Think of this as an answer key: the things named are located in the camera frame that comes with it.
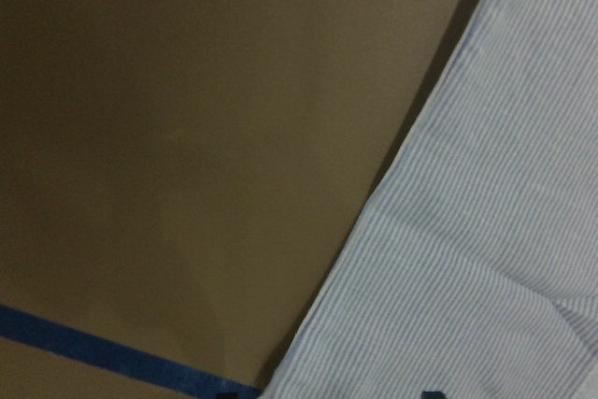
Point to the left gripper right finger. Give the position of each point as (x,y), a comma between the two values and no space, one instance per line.
(432,395)

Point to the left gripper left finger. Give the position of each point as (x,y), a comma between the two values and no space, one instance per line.
(228,395)

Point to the light blue striped shirt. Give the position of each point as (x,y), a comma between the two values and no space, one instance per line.
(472,269)

